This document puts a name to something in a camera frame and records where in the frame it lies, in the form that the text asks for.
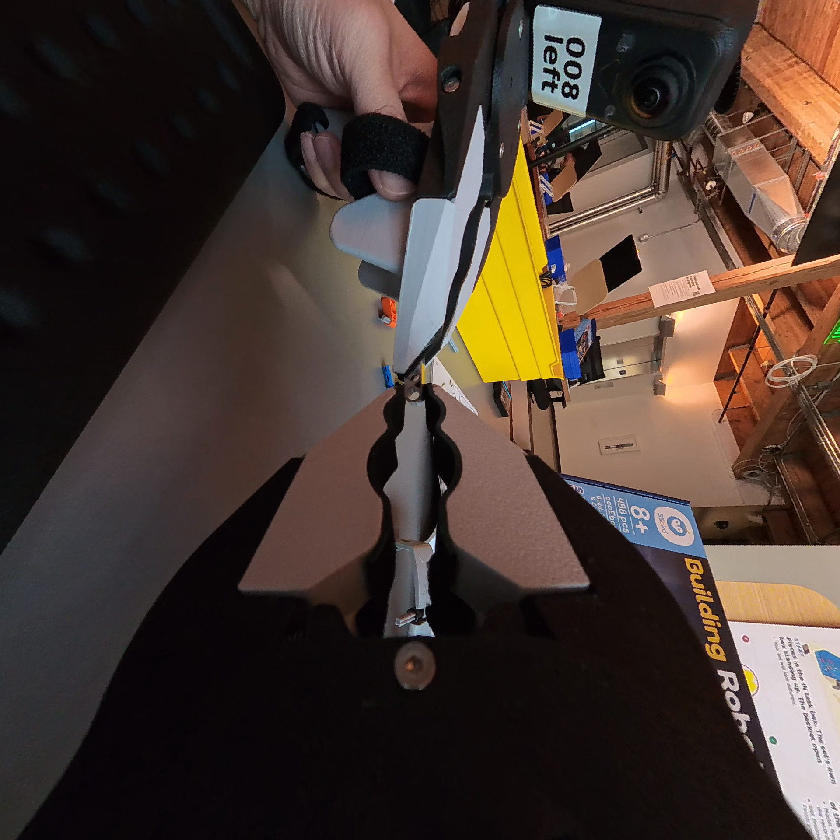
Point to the ribbed silver duct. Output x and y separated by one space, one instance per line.
761 190

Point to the cardboard stand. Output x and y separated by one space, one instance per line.
774 604

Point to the orange and grey connector piece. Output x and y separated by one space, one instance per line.
388 312

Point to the printed paper sheet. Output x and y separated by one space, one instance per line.
787 722

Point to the open instruction booklet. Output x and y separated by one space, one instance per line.
453 390

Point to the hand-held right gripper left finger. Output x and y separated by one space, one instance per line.
321 525

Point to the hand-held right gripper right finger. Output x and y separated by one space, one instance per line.
512 525

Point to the black office chair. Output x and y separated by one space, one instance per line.
548 394

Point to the black perforated pad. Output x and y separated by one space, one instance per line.
98 197

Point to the grey desk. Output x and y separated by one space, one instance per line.
197 394

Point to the blue robot kit box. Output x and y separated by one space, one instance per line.
695 604

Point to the white paper notice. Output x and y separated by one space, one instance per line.
682 289

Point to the black pin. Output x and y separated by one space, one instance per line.
413 388

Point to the blue bin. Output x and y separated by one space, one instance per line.
574 354
554 259

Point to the clear acrylic stand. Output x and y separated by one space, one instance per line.
565 295

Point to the person's left hand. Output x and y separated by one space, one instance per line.
341 52

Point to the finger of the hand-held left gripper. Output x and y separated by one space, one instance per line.
426 275
479 249

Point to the grey hinged panel with axle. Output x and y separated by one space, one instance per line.
413 577

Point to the yellow parts bin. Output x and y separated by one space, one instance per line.
512 295

